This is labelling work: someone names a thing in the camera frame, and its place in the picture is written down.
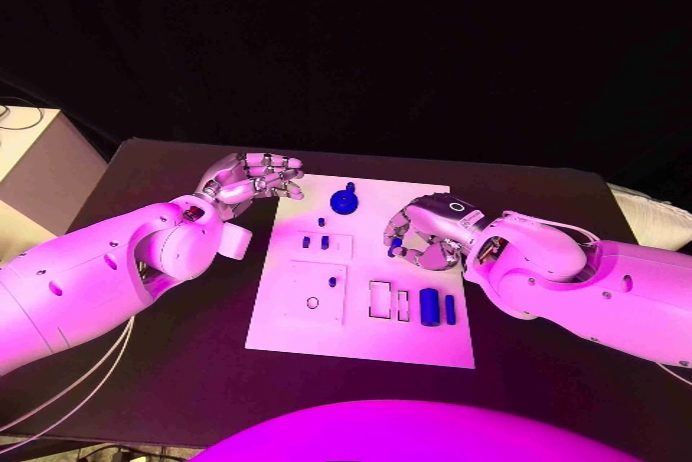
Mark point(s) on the thick blue cylinder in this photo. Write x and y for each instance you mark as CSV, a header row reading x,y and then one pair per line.
x,y
428,306

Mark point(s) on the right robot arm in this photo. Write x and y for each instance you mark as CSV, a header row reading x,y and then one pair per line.
x,y
594,293

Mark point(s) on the thin blue cylinder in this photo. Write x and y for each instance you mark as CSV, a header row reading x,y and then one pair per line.
x,y
450,309

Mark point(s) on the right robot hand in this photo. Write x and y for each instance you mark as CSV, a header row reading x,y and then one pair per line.
x,y
437,214

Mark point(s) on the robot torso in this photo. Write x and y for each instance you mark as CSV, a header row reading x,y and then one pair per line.
x,y
411,435

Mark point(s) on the white cabinet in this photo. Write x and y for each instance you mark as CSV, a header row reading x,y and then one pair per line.
x,y
47,169

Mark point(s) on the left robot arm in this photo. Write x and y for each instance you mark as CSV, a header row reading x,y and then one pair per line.
x,y
81,282

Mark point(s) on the blue plug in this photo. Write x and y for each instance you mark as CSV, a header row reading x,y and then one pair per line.
x,y
324,242
306,242

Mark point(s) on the blue gear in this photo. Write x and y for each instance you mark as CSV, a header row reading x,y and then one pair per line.
x,y
344,203

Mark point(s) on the small blue post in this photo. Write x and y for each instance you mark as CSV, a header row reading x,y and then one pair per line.
x,y
350,186

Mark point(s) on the white padded chair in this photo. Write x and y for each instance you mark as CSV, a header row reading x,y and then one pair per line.
x,y
649,218

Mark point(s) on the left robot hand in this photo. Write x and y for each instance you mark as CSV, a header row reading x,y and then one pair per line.
x,y
238,192

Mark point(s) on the white task board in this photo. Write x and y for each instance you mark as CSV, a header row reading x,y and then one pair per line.
x,y
324,338

